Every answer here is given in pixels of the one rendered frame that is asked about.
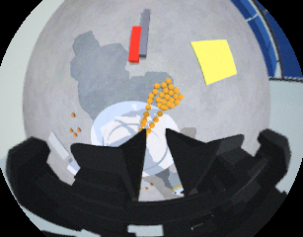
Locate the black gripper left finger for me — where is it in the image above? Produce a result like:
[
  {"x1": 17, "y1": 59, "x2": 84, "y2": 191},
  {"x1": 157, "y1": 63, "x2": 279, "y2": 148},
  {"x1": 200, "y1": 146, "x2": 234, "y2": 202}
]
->
[{"x1": 69, "y1": 127, "x2": 146, "y2": 201}]

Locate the white block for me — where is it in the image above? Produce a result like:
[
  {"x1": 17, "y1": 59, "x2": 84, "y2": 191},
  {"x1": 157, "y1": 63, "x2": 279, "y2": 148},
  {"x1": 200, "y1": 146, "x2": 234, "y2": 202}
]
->
[{"x1": 68, "y1": 161, "x2": 80, "y2": 175}]

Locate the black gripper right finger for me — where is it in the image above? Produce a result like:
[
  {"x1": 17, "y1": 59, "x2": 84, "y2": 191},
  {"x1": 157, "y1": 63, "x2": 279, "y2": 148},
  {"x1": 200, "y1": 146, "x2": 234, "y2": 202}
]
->
[{"x1": 166, "y1": 127, "x2": 245, "y2": 197}]

